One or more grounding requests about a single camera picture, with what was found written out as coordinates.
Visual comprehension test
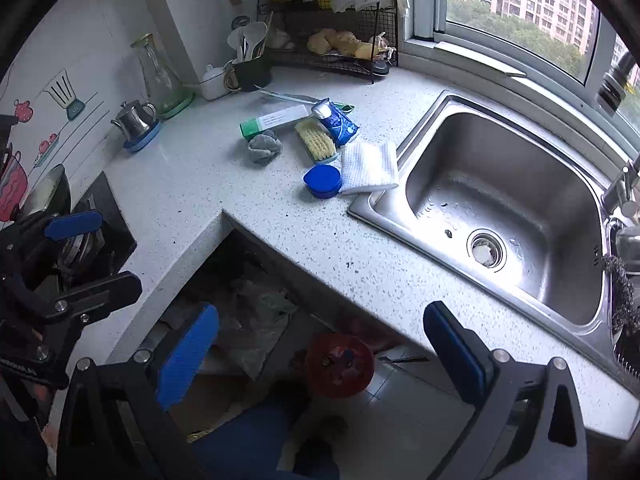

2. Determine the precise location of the dark green utensil mug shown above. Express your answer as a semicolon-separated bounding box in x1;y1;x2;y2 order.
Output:
223;57;273;92

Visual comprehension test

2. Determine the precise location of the stainless steel sink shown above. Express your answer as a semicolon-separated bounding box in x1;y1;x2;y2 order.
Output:
347;89;640;386

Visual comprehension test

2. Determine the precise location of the green and white box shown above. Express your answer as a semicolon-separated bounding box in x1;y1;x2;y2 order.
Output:
239;105;313;142

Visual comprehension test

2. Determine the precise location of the person's blue trouser leg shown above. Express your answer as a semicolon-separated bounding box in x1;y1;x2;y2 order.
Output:
192;400;341;480

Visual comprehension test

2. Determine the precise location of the gas stove burner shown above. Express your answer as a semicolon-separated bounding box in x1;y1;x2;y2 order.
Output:
50;171;137;291

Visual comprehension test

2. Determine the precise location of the white plastic spoon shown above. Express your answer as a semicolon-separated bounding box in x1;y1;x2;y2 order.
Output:
242;21;268;58
227;27;248;61

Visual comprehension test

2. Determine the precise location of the white lidded ceramic jar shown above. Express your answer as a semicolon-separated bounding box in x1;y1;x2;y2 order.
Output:
200;64;232;101

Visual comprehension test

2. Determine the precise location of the blue saucer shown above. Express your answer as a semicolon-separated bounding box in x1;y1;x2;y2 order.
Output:
124;121;162;153

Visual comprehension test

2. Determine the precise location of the steel wool scrubber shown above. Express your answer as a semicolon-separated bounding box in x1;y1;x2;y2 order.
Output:
600;254;640;333

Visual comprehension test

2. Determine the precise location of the green plastic tray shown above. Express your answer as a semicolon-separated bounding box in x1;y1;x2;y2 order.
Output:
155;91;195;120

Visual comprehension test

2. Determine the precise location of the fruit wall sticker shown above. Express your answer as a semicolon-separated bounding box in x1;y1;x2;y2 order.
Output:
34;132;60;168

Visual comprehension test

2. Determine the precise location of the white dishcloth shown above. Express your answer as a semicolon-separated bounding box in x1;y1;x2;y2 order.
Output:
340;140;401;196

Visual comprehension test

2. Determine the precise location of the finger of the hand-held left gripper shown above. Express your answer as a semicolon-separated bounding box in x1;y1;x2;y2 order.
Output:
20;271;143;333
0;210;105;281

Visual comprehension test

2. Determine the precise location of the blue tissue packet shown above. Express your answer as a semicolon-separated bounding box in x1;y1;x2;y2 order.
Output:
311;98;360;147

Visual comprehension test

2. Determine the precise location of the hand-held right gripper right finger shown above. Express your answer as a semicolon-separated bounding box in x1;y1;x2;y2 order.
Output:
423;301;589;480

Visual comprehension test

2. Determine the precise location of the round blue lid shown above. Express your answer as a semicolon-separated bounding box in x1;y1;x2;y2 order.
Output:
303;164;342;201

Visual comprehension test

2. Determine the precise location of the black wire rack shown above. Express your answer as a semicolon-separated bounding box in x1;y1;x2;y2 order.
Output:
256;0;401;85

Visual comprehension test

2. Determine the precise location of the yellow bristle scrub brush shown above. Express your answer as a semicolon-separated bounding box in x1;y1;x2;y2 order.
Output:
294;117;341;165

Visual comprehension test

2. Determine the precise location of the ginger root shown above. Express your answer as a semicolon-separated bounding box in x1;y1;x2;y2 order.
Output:
306;28;336;55
334;30;388;60

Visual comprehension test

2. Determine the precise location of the grey cloth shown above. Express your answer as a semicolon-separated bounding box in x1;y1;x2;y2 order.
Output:
247;130;282;165

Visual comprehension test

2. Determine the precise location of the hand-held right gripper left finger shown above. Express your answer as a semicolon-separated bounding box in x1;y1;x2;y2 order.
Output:
52;303;220;480

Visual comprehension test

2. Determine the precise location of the steel pot with glass lid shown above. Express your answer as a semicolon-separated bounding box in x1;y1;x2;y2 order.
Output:
20;164;71;221

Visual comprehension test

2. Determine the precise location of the steel faucet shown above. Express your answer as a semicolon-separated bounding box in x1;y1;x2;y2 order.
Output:
595;50;640;221

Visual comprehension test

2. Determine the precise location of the small steel teapot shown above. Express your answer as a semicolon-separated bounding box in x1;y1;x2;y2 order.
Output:
111;101;158;143

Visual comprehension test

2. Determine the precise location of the window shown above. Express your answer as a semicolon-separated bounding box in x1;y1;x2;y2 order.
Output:
400;0;640;111

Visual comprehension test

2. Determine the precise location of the red pot wall sticker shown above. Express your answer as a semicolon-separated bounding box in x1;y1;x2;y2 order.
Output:
0;150;28;223

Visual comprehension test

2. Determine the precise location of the spatula wall sticker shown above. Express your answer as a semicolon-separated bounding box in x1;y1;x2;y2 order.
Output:
44;69;87;121

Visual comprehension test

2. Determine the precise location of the red trash bin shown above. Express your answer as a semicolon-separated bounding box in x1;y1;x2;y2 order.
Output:
305;332;376;398

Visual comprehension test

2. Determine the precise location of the clear glass carafe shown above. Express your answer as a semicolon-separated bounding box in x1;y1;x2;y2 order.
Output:
131;33;183;111

